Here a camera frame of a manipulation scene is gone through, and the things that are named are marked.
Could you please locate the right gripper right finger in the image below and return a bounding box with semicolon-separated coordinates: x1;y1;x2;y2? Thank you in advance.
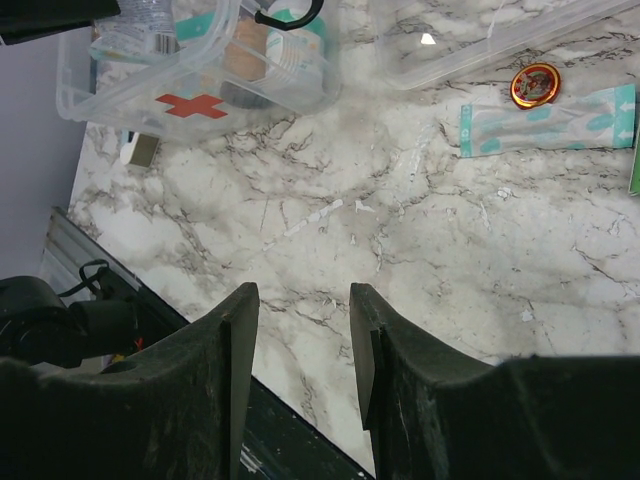
349;283;639;479

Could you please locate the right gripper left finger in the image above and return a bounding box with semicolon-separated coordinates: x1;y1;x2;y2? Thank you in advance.
1;283;259;479

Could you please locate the small green box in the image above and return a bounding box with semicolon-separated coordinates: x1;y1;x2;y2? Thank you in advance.
628;127;640;196

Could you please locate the brown orange-cap medicine bottle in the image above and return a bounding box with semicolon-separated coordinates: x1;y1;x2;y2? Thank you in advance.
220;13;270;109

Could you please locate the clear first aid box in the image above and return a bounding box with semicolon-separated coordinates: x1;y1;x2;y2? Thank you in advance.
56;1;340;141

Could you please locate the teal patterned sachet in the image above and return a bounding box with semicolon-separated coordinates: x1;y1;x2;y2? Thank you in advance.
459;84;636;158

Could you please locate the small red balm tin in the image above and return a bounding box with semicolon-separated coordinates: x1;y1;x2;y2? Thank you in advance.
510;63;562;110

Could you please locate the white green-label bottle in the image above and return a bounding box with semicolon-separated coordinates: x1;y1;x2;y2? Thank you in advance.
265;14;326;91

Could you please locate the clear box lid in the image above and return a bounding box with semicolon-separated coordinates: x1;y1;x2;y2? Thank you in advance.
369;0;639;90

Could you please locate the silver teal-header packet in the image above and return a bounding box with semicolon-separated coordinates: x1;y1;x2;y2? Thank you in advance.
89;0;180;65

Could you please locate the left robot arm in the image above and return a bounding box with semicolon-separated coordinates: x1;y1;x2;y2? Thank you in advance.
1;259;142;369

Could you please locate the black box handle left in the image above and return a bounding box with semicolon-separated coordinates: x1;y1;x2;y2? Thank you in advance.
254;0;324;31

